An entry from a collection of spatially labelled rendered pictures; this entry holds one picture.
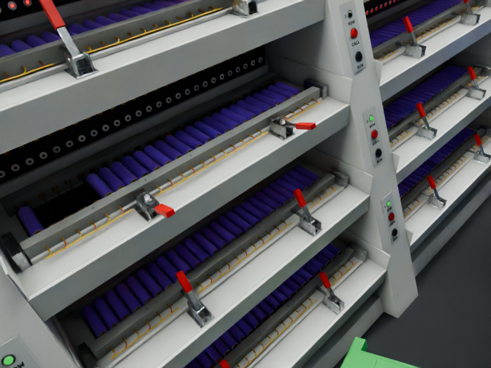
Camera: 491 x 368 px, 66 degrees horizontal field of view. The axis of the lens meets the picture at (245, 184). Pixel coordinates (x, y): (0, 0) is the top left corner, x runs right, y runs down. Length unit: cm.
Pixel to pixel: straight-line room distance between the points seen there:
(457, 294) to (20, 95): 100
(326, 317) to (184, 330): 33
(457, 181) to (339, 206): 51
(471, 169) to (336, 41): 70
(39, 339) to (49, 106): 27
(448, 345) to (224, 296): 54
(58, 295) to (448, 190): 100
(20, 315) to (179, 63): 37
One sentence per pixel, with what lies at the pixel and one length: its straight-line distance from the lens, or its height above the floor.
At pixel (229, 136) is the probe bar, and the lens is 63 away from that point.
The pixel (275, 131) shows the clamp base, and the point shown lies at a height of 57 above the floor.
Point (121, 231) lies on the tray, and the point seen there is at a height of 56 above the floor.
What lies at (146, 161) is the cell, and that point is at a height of 61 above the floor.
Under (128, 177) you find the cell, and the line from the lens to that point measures 60.
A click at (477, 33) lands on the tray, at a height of 54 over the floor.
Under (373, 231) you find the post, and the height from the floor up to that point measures 26.
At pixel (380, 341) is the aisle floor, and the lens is 101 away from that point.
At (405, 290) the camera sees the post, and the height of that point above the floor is 5.
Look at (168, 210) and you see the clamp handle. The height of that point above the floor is 58.
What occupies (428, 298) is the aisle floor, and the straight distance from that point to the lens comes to 110.
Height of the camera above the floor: 76
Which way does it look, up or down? 22 degrees down
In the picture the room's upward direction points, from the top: 20 degrees counter-clockwise
